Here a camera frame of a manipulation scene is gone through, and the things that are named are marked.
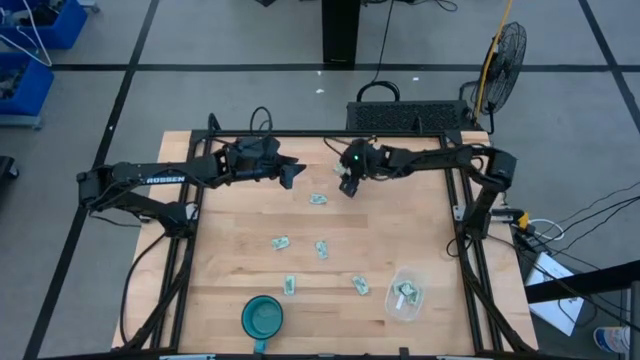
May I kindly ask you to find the black left arm base cable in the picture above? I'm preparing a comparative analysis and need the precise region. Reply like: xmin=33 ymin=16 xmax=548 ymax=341
xmin=119 ymin=232 xmax=169 ymax=346

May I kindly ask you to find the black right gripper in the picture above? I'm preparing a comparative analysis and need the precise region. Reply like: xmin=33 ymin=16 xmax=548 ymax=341
xmin=338 ymin=138 xmax=387 ymax=199

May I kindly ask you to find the black object at floor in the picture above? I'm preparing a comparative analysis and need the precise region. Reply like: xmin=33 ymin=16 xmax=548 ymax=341
xmin=0 ymin=155 xmax=20 ymax=184

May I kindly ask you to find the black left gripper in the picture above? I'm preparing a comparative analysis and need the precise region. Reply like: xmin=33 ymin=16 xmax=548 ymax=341
xmin=227 ymin=135 xmax=307 ymax=190

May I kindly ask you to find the person's shoe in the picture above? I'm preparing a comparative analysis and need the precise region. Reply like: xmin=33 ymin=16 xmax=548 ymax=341
xmin=593 ymin=325 xmax=632 ymax=355

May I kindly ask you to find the yellow hanging cable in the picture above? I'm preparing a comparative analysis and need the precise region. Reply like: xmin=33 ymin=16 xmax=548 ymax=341
xmin=473 ymin=0 xmax=516 ymax=119

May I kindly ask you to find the teal plastic cup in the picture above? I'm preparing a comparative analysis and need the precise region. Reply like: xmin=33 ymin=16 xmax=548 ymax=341
xmin=240 ymin=294 xmax=285 ymax=354

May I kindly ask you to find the white coiled cable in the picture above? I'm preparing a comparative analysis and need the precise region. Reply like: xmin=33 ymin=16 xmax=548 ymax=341
xmin=527 ymin=218 xmax=566 ymax=242

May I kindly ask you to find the black floor fan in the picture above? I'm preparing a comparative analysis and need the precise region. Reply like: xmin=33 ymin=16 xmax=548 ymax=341
xmin=459 ymin=21 xmax=529 ymax=136

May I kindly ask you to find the blue storage bin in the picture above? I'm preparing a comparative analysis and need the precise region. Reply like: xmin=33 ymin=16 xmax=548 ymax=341
xmin=0 ymin=52 xmax=55 ymax=129
xmin=0 ymin=0 xmax=89 ymax=51

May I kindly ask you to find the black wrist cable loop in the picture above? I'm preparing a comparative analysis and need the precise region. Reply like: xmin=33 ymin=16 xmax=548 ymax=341
xmin=249 ymin=105 xmax=274 ymax=139

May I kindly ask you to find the black perforated computer case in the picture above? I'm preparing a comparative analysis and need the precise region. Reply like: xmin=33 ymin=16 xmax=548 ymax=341
xmin=345 ymin=99 xmax=484 ymax=133

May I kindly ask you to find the black aluminium table frame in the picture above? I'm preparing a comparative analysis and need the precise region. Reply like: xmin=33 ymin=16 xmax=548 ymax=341
xmin=112 ymin=113 xmax=539 ymax=359

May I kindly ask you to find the clear plastic container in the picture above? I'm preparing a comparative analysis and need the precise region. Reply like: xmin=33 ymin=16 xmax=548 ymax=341
xmin=384 ymin=267 xmax=427 ymax=322

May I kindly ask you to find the black floor cable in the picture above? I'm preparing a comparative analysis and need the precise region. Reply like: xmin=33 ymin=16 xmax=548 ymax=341
xmin=372 ymin=0 xmax=396 ymax=84

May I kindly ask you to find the black upright column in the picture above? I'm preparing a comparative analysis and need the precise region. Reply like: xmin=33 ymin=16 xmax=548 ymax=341
xmin=321 ymin=0 xmax=362 ymax=65

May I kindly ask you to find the white paper sheet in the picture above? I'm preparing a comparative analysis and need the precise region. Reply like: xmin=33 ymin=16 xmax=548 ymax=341
xmin=527 ymin=251 xmax=586 ymax=337

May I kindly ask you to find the black beam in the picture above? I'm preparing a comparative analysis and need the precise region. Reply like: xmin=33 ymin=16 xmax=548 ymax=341
xmin=524 ymin=259 xmax=640 ymax=305

